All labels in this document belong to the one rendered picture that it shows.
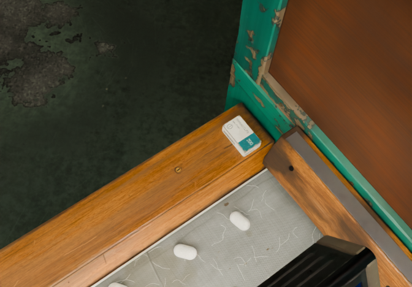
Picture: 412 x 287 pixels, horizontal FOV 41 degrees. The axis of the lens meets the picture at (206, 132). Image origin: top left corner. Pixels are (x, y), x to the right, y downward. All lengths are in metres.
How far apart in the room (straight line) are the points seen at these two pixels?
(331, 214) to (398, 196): 0.10
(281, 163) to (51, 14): 1.41
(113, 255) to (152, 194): 0.11
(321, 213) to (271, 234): 0.10
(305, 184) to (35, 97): 1.24
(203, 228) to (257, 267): 0.10
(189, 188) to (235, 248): 0.12
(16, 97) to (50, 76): 0.13
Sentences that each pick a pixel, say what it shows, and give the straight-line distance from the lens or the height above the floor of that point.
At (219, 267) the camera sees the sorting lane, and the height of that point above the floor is 0.74.
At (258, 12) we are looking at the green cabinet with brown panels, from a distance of 0.77.
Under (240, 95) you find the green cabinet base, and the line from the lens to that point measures 0.95.
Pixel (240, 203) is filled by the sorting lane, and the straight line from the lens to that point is 0.89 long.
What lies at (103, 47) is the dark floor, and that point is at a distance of 1.97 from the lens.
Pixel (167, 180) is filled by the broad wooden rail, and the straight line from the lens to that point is 0.87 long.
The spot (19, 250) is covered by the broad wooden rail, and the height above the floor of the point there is 0.76.
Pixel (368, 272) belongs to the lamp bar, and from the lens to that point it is 0.51.
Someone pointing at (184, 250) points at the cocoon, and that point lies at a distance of 0.84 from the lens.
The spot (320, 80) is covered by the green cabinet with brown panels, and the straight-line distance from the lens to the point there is 0.75.
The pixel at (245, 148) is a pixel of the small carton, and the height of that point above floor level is 0.78.
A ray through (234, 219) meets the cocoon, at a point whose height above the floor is 0.76.
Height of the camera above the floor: 1.57
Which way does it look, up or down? 62 degrees down
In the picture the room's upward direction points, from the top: 7 degrees clockwise
